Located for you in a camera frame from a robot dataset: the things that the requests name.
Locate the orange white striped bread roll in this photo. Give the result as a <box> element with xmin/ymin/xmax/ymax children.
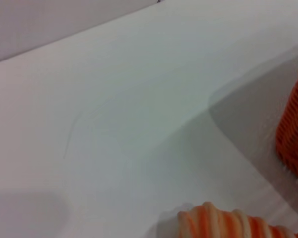
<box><xmin>176</xmin><ymin>201</ymin><xmax>298</xmax><ymax>238</ymax></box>

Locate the orange woven plastic basket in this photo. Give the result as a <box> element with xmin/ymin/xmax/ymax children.
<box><xmin>275</xmin><ymin>49</ymin><xmax>298</xmax><ymax>186</ymax></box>

